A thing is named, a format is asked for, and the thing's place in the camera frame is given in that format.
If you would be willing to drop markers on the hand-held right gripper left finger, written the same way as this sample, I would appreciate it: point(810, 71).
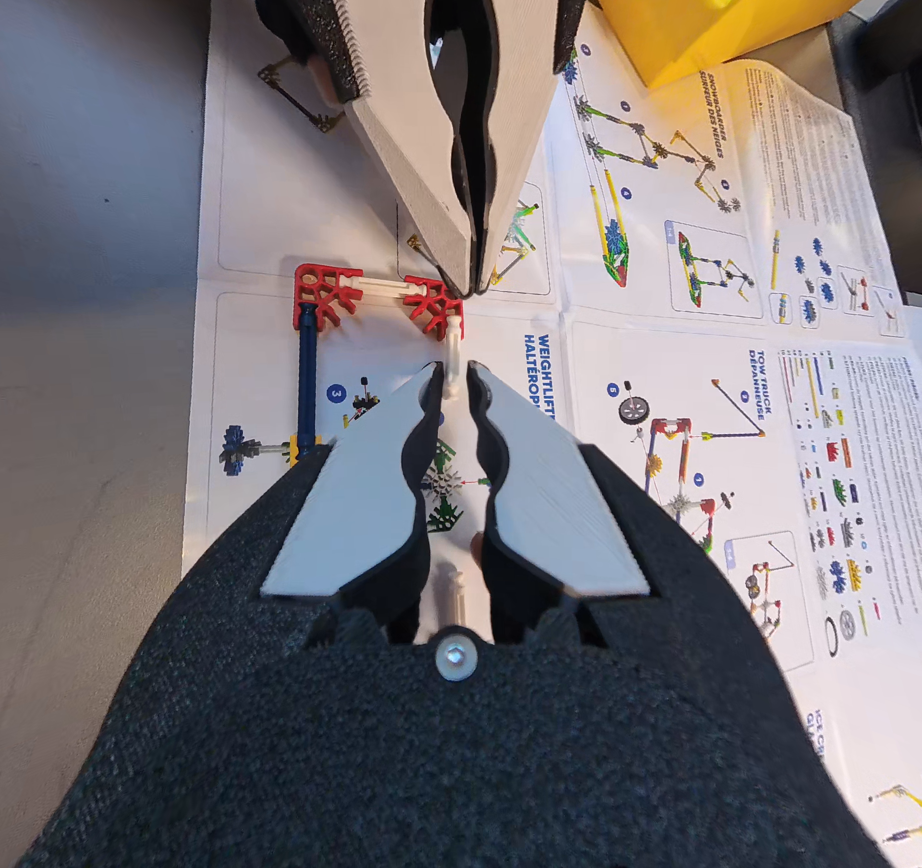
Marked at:
point(346, 515)

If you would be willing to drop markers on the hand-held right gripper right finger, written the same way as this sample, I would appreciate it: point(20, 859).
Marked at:
point(562, 515)

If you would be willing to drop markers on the yellow divided parts bin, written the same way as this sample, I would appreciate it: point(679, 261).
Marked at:
point(663, 3)

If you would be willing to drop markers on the printed instruction sheet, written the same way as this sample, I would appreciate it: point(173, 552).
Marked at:
point(274, 183)

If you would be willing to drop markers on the red toy connector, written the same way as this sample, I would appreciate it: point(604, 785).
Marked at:
point(432, 306)
point(324, 291)

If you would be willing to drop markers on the white toy rod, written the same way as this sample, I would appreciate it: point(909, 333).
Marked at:
point(385, 286)
point(454, 360)

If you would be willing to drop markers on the person's right hand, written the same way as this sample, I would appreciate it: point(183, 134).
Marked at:
point(476, 549)

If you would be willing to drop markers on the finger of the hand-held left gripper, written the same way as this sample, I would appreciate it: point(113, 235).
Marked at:
point(526, 32)
point(392, 54)

